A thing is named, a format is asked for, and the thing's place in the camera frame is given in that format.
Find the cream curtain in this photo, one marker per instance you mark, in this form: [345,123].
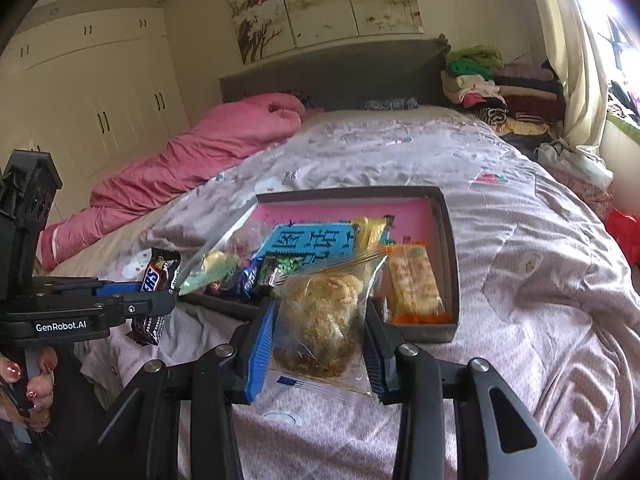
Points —
[575,60]

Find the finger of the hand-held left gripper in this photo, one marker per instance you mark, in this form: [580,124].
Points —
[150,302]
[125,287]

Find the brown chocolate bar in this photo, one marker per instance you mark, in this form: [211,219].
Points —
[155,275]

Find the red plastic bag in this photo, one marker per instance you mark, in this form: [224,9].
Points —
[625,227]

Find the cream wardrobe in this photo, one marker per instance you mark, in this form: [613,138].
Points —
[100,85]

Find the white plastic bag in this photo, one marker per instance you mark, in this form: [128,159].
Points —
[575,160]

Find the green garment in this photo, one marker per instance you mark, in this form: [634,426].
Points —
[472,57]

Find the grey shallow box tray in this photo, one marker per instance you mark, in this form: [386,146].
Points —
[447,260]

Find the person's left hand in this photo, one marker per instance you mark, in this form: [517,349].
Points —
[37,385]

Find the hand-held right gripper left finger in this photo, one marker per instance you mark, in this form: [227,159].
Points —
[261,355]

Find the grey bed headboard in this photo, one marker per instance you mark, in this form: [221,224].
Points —
[350,70]

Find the dark patterned cloth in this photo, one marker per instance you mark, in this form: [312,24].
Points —
[390,104]

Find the green and black snack packet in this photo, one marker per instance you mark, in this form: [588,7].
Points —
[280,265]

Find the light green snack packet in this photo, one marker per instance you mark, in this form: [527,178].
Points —
[210,267]

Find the pink quilt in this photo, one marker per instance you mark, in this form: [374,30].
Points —
[200,150]

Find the pink floral cloth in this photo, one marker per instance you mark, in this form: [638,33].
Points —
[590,192]

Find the dark blue cookie packet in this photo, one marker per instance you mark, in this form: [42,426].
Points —
[250,280]

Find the yellow snack bar packet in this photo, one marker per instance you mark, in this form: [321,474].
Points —
[367,232]

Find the green windowsill mat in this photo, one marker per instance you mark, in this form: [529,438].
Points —
[625,129]

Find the pale purple floral bedspread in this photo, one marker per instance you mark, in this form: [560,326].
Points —
[525,210]

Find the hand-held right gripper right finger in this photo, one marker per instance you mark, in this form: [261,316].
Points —
[375,360]

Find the pile of folded clothes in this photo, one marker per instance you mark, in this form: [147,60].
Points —
[520,95]

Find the clothes on windowsill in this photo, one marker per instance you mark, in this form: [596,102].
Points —
[625,100]

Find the clear bag of crumbly pastry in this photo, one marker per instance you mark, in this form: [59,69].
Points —
[320,320]

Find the orange cracker packet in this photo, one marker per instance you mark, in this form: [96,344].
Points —
[415,285]

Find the window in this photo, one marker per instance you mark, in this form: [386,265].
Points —
[615,10]

